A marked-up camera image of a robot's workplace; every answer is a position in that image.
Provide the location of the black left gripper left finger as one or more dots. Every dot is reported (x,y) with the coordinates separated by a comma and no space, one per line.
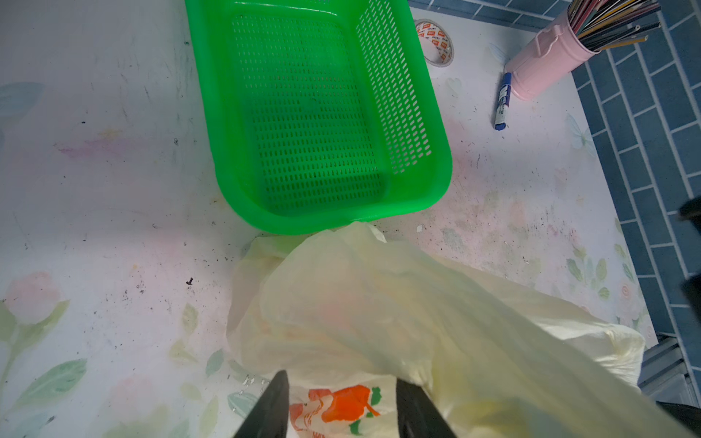
(269,416)

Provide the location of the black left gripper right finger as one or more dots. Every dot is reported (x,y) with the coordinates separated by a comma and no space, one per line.
(417,415)

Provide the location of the yellowish plastic bag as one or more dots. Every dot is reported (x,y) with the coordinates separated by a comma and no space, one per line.
(348,313)

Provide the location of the green plastic basket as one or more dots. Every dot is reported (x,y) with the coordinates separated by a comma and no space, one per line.
(319,113)

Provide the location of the blue white marker pen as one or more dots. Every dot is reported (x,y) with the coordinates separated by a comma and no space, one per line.
(504,93)

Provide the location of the tape roll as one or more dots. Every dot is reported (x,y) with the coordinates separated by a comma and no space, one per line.
(436,45)

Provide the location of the pink pencil cup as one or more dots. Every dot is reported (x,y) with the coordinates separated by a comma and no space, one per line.
(553,53)

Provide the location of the coloured pencils bunch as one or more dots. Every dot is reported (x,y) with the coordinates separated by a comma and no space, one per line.
(607,24)

